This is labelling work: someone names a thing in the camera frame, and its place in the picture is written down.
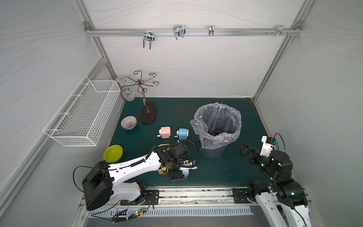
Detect light blue pencil sharpener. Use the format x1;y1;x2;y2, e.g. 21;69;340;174
181;169;189;179

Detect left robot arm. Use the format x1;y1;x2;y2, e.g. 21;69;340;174
78;140;198;211

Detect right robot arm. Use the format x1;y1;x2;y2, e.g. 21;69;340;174
240;143;311;227

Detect pink pencil sharpener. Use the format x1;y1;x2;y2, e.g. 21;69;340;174
157;126;171;139

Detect grey trash bin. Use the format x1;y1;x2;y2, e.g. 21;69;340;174
197;136;228;159

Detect green mat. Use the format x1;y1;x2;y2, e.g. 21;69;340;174
111;98;269;187

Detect clear plastic bin liner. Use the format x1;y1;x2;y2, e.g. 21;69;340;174
190;103;242;149

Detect bronze mug tree stand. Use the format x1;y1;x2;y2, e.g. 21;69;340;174
122;70;160;124

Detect pink patterned bowl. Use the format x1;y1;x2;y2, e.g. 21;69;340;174
120;116;137;130

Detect lime green bowl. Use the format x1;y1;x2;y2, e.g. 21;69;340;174
103;145;123;163

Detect clear glass cup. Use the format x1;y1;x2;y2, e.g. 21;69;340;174
119;77;135;102

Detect metal hook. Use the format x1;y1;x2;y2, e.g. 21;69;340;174
267;25;292;37
209;25;214;37
143;30;155;50
173;25;186;40

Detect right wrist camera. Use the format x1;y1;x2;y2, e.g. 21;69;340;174
260;136;278;157

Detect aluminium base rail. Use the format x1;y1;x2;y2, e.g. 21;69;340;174
79;185;313;209

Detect white wire basket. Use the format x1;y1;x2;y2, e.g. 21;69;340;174
43;75;121;147

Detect aluminium top rail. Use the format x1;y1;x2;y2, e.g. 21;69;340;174
85;26;303;37

